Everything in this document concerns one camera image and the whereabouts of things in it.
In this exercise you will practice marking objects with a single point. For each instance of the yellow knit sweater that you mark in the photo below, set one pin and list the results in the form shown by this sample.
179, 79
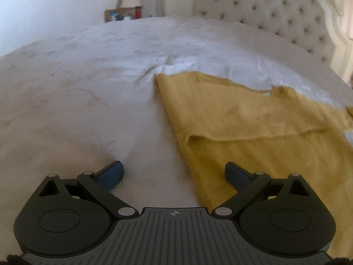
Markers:
234, 116

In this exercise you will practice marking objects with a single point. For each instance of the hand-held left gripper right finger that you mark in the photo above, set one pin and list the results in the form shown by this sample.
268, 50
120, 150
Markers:
235, 175

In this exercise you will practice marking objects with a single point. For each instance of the cream tufted headboard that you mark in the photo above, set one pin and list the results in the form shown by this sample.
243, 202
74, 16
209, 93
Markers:
275, 8

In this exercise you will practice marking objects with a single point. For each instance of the red candle jar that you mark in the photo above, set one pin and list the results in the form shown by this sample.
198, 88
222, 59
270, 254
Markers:
138, 12

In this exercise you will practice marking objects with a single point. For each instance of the white embroidered bedspread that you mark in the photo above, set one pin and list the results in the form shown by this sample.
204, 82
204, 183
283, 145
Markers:
91, 88

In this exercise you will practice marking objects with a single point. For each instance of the wooden picture frame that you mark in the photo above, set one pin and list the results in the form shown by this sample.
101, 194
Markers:
113, 15

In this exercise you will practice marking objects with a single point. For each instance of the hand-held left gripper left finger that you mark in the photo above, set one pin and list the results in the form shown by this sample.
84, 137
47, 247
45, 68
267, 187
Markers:
111, 174

